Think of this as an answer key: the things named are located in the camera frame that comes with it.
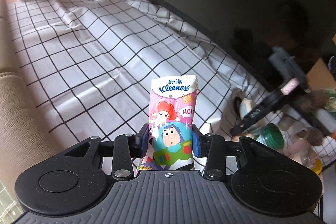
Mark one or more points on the white black checkered tablecloth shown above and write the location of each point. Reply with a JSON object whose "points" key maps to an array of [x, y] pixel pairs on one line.
{"points": [[92, 56]]}

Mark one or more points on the cartoon print tissue pack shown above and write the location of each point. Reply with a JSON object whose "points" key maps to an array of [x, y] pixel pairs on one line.
{"points": [[170, 108]]}

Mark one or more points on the pink plush toy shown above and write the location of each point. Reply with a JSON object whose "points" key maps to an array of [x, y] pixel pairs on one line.
{"points": [[298, 150]]}

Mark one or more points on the face mask pack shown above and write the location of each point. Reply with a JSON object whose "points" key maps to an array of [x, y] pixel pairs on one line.
{"points": [[248, 107]]}

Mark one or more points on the brown green plush toy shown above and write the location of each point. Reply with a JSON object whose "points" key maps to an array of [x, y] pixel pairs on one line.
{"points": [[319, 99]]}

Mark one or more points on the clear jar green contents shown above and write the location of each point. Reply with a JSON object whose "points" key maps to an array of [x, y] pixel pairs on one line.
{"points": [[271, 136]]}

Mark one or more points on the yellow plastic toy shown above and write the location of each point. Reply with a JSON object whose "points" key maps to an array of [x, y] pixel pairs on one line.
{"points": [[317, 166]]}

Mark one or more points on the monitor stand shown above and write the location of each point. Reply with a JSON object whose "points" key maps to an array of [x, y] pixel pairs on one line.
{"points": [[262, 108]]}

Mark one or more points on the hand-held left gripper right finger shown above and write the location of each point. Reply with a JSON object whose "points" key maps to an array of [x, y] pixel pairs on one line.
{"points": [[196, 142]]}

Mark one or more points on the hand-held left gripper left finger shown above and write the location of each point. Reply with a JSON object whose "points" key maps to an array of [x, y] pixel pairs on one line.
{"points": [[143, 140]]}

